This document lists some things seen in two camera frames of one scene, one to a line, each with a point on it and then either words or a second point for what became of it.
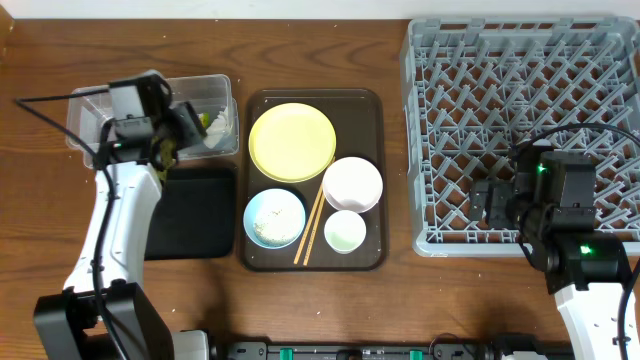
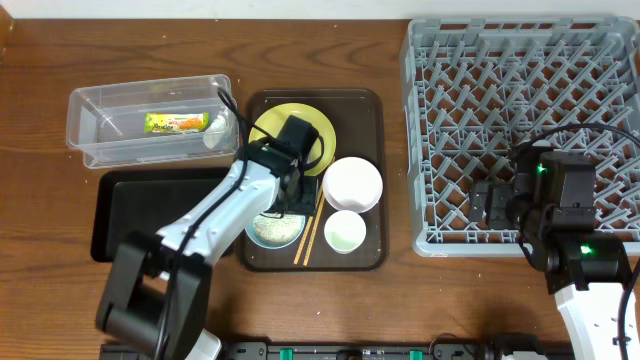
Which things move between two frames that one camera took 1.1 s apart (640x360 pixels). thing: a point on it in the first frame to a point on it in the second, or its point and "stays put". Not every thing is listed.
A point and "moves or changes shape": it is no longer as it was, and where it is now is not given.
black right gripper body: x=502 y=197 stays put
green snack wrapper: x=168 y=148 moves or changes shape
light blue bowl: x=274 y=218 stays put
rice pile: x=278 y=221 stays put
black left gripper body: x=186 y=124 to x=302 y=198
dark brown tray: x=313 y=180 stays put
